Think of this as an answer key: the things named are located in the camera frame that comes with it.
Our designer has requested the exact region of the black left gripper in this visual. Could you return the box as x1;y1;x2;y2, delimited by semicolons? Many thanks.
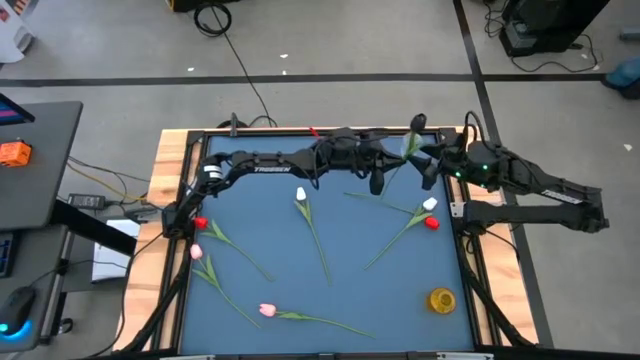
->
312;127;410;197

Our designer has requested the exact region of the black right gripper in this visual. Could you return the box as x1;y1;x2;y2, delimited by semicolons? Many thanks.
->
409;142;469;192

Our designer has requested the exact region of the red artificial tulip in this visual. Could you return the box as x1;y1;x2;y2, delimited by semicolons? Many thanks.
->
343;191;441;232
193;215;275;283

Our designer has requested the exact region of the clear glass vase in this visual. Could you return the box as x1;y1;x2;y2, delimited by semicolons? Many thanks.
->
401;132;426;157

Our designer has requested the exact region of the yellow glass vase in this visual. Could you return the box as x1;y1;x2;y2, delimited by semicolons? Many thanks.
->
426;286;458;316

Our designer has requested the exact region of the black artificial tulip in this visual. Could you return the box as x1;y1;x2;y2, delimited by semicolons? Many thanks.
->
404;112;429;156

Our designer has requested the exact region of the blue table mat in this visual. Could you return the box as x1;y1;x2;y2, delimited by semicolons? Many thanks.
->
178;133;476;355

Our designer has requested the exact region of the large foreground green stem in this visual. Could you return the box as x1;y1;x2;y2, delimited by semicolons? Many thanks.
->
258;302;377;339

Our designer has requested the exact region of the black equipment case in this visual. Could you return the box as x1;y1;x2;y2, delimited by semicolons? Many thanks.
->
498;0;611;58

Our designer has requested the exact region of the pink artificial tulip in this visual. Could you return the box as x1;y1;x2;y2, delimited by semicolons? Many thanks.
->
189;243;262;330

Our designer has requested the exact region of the blue object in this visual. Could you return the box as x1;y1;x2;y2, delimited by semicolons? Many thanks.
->
602;55;640;100

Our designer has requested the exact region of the white paper box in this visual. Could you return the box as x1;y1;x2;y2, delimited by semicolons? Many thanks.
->
91;218;141;284

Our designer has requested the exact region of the black power adapter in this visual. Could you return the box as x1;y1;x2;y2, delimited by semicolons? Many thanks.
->
67;193;107;211

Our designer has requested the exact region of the grey desk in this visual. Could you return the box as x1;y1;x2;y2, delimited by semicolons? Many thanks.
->
0;101;84;232

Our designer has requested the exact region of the orange box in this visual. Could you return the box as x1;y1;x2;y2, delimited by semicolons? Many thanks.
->
0;140;33;168

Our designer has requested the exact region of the computer screen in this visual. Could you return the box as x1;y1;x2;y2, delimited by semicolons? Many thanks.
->
0;92;36;127

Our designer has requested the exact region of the black computer mouse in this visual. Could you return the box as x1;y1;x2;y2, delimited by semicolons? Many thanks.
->
0;285;37;336

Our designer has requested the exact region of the black floor cable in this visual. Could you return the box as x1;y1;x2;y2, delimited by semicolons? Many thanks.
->
193;2;279;129

